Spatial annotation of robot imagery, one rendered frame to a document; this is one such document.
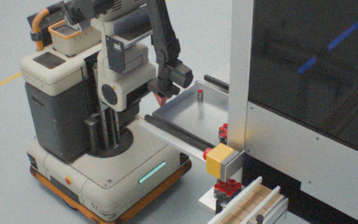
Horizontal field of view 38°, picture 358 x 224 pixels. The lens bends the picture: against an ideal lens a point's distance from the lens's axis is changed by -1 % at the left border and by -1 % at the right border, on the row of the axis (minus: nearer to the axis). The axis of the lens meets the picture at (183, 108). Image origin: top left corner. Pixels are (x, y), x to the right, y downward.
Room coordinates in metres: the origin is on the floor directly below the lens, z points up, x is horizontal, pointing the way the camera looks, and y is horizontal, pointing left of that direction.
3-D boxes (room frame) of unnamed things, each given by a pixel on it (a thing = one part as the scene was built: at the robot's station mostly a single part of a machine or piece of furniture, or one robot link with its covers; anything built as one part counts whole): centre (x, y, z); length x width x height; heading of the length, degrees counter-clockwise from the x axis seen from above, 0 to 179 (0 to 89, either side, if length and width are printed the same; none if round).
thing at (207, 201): (1.11, -0.13, 0.87); 0.14 x 0.13 x 0.02; 48
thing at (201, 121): (1.49, -0.10, 0.90); 0.34 x 0.26 x 0.04; 48
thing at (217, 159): (1.15, -0.11, 0.99); 0.08 x 0.07 x 0.07; 48
